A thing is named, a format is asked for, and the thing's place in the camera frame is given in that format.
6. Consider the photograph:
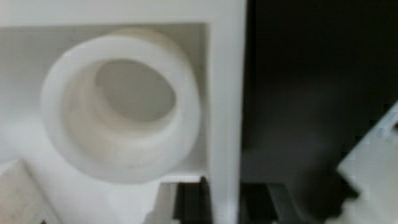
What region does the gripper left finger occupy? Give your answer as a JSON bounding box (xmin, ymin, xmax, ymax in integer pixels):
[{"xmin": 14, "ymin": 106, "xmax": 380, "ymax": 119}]
[{"xmin": 0, "ymin": 160, "xmax": 48, "ymax": 224}]

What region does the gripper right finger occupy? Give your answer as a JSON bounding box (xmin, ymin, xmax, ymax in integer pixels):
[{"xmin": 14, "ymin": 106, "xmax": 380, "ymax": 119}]
[{"xmin": 330, "ymin": 102, "xmax": 398, "ymax": 224}]

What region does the white square tabletop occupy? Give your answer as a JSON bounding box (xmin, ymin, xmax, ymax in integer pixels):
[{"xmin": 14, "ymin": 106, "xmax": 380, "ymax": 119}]
[{"xmin": 0, "ymin": 0, "xmax": 247, "ymax": 224}]

